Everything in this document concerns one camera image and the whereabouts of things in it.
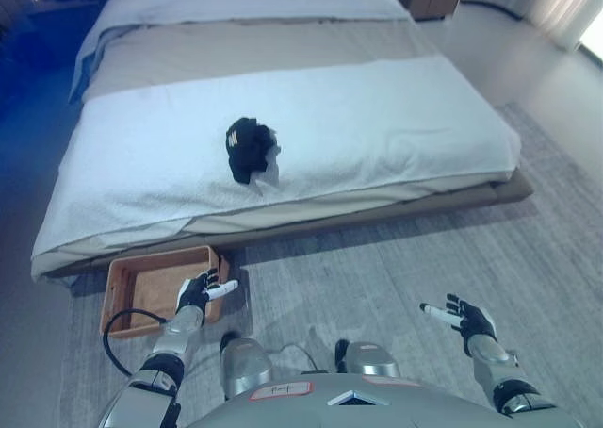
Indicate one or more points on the white crumpled garment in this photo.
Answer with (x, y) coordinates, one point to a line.
(272, 167)

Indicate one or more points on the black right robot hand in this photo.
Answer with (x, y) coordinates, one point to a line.
(472, 318)

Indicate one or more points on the white curtain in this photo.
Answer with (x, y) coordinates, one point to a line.
(560, 8)

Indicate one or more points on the white textured bed blanket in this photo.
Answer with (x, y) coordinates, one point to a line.
(264, 164)

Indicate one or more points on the silver robot torso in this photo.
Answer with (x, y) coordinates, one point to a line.
(363, 403)

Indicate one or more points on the bed with beige base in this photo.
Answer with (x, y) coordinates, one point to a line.
(278, 117)

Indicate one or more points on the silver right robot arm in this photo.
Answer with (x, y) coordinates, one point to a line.
(498, 380)

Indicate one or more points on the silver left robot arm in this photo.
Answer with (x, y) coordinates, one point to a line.
(155, 358)

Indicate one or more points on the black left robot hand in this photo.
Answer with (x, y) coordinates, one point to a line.
(194, 292)

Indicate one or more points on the brown rectangular basket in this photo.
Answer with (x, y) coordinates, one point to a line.
(150, 291)

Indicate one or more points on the silver right robot leg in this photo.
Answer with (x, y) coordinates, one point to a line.
(369, 357)

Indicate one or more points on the silver robot leg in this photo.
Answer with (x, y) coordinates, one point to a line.
(369, 357)
(244, 363)

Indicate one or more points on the grey striped rug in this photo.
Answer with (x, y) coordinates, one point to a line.
(424, 268)

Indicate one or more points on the silver left robot leg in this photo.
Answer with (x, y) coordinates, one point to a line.
(244, 363)

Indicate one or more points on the black crumpled garment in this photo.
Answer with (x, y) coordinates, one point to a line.
(248, 148)

